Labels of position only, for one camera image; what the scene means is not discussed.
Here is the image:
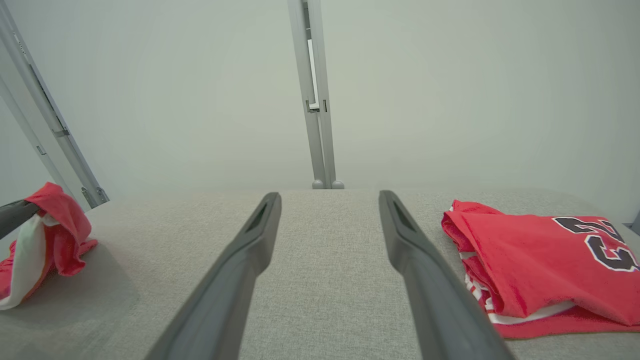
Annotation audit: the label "grey partition post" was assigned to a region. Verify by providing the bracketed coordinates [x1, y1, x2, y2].
[306, 0, 345, 190]
[286, 0, 327, 190]

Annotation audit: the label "aluminium frame rail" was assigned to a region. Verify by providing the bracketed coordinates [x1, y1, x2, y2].
[0, 0, 110, 210]

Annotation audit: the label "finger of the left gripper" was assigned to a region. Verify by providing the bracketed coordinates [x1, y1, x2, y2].
[0, 199, 42, 240]

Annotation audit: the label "red and white shorts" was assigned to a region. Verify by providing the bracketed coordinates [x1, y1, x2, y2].
[0, 181, 99, 311]

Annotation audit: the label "red jersey with number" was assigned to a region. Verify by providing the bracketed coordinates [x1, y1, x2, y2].
[441, 199, 640, 340]

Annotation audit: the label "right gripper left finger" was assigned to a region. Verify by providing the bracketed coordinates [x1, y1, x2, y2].
[144, 191, 283, 360]

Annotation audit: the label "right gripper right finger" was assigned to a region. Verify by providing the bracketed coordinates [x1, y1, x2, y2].
[378, 189, 517, 360]

